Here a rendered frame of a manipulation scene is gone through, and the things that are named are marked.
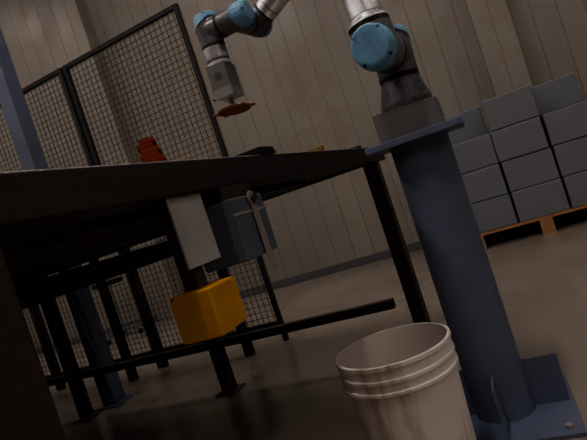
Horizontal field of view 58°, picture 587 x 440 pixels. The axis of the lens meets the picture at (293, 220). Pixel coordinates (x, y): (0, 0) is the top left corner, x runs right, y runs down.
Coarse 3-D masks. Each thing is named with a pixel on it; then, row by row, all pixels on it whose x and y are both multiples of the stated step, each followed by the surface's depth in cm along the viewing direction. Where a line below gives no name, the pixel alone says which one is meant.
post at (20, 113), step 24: (0, 48) 312; (0, 72) 309; (0, 96) 311; (24, 120) 313; (24, 144) 310; (24, 168) 312; (72, 312) 315; (96, 312) 320; (96, 336) 314; (96, 360) 313; (96, 384) 316; (120, 384) 320
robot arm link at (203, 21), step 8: (200, 16) 162; (208, 16) 162; (200, 24) 162; (208, 24) 161; (200, 32) 163; (208, 32) 162; (216, 32) 161; (200, 40) 164; (208, 40) 162; (216, 40) 162
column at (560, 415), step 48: (384, 144) 146; (432, 144) 147; (432, 192) 148; (432, 240) 151; (480, 240) 152; (480, 288) 148; (480, 336) 149; (480, 384) 151; (528, 384) 154; (480, 432) 149; (528, 432) 141; (576, 432) 134
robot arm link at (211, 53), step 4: (220, 44) 163; (208, 48) 162; (212, 48) 162; (216, 48) 162; (220, 48) 162; (224, 48) 164; (204, 52) 163; (208, 52) 162; (212, 52) 162; (216, 52) 162; (220, 52) 162; (224, 52) 163; (204, 56) 164; (208, 56) 163; (212, 56) 162; (216, 56) 162; (220, 56) 162; (224, 56) 163; (228, 56) 165; (208, 60) 163; (212, 60) 163; (208, 64) 166
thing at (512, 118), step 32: (512, 96) 393; (544, 96) 419; (576, 96) 412; (480, 128) 437; (512, 128) 395; (544, 128) 401; (576, 128) 382; (480, 160) 406; (512, 160) 399; (544, 160) 392; (576, 160) 385; (480, 192) 408; (512, 192) 402; (544, 192) 394; (576, 192) 387; (480, 224) 411; (512, 224) 405; (544, 224) 396
